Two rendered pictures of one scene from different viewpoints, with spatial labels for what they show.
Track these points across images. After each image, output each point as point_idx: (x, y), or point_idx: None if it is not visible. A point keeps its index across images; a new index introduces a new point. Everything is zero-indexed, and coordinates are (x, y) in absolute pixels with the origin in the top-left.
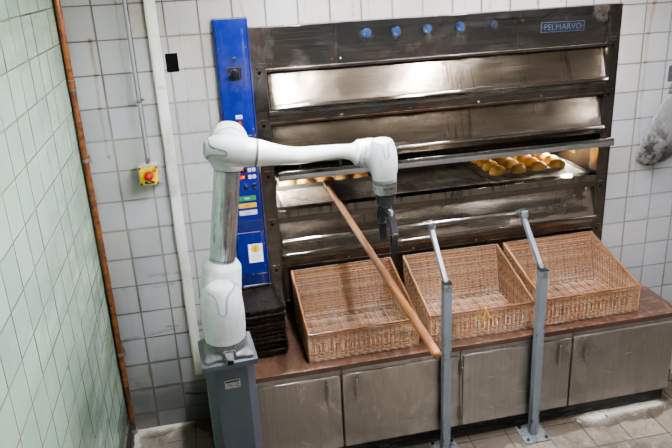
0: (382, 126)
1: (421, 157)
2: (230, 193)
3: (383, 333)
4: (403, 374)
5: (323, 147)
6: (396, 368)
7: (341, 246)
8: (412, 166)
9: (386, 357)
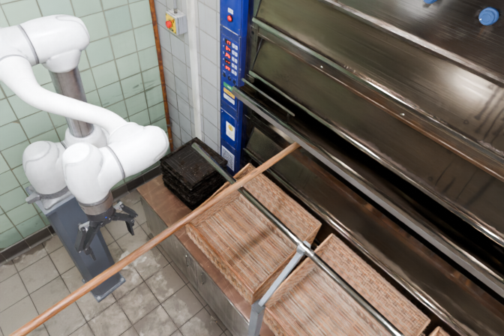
0: (361, 111)
1: (361, 179)
2: (55, 86)
3: (229, 271)
4: (230, 307)
5: (73, 107)
6: (226, 299)
7: (286, 180)
8: (346, 179)
9: (220, 286)
